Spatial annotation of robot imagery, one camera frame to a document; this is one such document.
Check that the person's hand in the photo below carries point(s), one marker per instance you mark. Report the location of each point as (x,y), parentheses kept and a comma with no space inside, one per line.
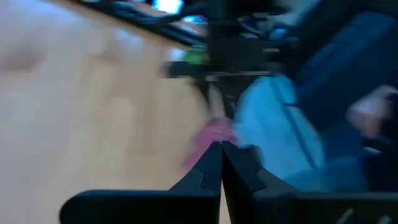
(370,112)

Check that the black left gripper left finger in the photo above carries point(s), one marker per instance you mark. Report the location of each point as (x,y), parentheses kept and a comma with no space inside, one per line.
(186,205)

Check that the tall pink ribbed vase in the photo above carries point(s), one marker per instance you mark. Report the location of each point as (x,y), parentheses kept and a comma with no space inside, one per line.
(214,130)

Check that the person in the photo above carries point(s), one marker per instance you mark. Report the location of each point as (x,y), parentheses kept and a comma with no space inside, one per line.
(342,62)

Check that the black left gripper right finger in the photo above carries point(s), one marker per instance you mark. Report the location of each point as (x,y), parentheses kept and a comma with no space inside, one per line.
(264,205)

